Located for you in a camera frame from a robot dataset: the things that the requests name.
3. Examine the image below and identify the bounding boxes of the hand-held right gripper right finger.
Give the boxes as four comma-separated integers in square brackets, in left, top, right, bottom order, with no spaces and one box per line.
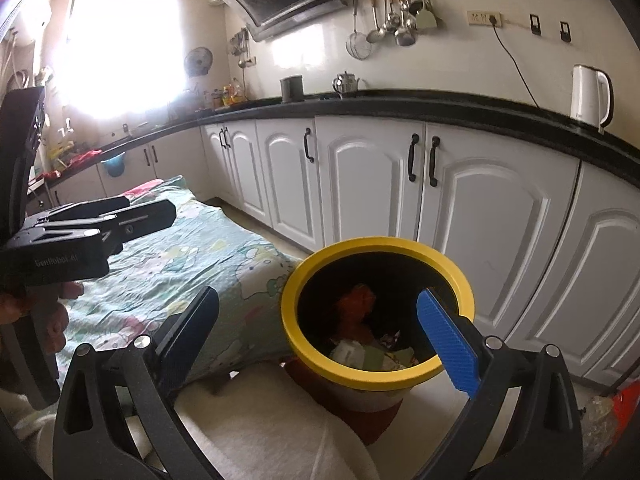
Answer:
[416,287,584,480]

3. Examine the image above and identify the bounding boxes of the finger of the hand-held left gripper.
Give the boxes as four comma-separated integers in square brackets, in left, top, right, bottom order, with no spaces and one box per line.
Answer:
[45,199,177,257]
[37,196,132,227]

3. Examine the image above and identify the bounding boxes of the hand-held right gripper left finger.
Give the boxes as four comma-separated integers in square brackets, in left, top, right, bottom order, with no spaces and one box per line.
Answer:
[52,286,221,480]

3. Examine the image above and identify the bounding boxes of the multicoloured snack wrapper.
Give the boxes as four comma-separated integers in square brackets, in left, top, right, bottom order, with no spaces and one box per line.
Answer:
[377,331,417,362]

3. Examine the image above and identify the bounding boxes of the yellow-rimmed trash can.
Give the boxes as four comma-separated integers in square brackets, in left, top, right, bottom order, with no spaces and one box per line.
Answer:
[280,237,476,446]

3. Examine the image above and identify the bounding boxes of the person's left forearm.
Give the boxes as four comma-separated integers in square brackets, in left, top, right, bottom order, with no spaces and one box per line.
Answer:
[0,385,66,443]

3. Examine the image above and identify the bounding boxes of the person's left hand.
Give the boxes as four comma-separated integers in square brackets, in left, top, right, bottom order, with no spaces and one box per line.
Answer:
[0,280,85,356]

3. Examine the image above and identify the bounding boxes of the pink blanket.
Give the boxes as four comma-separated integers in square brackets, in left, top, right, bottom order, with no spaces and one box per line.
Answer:
[122,177,166,201]

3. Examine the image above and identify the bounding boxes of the blue hanging basin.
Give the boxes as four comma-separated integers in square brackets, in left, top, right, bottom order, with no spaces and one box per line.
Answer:
[101,152,127,178]

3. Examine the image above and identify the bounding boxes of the red cloth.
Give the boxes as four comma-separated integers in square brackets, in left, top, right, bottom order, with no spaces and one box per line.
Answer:
[40,147,103,181]

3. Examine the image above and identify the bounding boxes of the printed cartoon blanket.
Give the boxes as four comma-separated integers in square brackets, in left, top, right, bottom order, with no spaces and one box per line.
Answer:
[55,175,301,386]

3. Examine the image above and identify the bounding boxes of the person's white-clad leg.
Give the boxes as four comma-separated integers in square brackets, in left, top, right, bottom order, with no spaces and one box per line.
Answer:
[125,360,381,480]

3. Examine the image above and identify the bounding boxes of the group of condiment bottles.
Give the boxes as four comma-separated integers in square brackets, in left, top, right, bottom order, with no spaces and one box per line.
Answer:
[202,77,248,110]

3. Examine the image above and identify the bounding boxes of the window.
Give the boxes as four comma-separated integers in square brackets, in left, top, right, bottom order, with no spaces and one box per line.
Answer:
[60,0,186,116]

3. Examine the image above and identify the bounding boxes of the clear and red plastic bag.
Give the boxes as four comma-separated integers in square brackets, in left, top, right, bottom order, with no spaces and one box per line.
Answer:
[580,387,636,466]

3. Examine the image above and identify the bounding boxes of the black canister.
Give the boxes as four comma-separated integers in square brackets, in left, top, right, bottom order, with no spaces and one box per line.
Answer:
[280,75,304,102]

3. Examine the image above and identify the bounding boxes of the small hanging utensils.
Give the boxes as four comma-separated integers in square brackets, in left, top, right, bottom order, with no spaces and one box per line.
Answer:
[227,27,251,68]

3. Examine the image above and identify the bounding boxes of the steel teapot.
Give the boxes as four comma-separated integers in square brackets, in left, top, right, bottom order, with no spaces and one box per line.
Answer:
[332,71,361,98]

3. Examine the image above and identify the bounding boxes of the black range hood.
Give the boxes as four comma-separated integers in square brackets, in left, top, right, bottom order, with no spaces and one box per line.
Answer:
[212,0,348,43]

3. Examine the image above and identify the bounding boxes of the white electric kettle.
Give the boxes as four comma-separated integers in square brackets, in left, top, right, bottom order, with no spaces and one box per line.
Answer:
[570,64,615,133]

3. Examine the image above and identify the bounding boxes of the row of hanging kitchen utensils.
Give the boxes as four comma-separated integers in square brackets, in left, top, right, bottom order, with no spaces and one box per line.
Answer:
[346,0,443,61]

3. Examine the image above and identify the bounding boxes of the round wall fan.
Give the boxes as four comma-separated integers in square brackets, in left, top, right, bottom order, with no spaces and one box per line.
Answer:
[183,46,215,78]

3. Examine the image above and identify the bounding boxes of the black power cable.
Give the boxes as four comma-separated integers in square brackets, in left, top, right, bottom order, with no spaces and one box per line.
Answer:
[489,14,541,109]

